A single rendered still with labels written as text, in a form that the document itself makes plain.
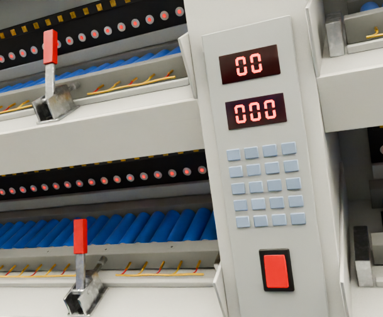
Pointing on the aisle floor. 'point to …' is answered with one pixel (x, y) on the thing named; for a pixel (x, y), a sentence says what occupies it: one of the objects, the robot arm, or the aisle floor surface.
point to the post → (326, 206)
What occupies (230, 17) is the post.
